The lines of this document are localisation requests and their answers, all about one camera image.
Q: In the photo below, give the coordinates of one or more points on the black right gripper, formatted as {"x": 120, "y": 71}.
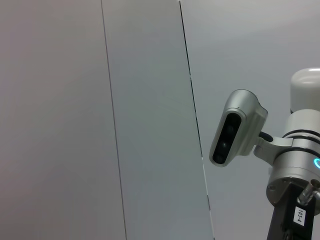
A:
{"x": 282, "y": 225}

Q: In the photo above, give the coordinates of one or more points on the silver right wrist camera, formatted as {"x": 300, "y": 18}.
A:
{"x": 240, "y": 120}

